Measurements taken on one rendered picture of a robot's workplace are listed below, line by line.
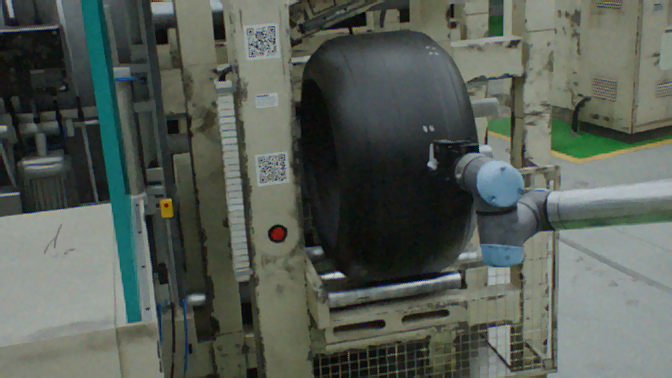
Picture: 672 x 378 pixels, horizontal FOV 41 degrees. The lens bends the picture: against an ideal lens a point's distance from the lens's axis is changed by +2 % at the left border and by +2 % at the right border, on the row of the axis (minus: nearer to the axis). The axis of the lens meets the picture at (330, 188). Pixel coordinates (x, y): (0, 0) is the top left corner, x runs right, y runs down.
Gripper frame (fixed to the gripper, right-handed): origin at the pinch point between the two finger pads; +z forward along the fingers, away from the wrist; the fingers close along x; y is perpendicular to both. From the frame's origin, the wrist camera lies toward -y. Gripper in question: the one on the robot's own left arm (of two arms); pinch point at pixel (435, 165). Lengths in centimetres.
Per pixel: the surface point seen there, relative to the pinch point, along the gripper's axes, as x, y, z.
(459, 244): -7.3, -20.2, 7.3
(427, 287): -2.8, -33.0, 17.8
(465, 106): -9.7, 11.1, 6.3
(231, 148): 40.4, 4.8, 22.7
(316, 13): 11, 33, 58
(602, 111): -276, -59, 413
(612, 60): -277, -21, 402
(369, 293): 11.6, -32.4, 17.9
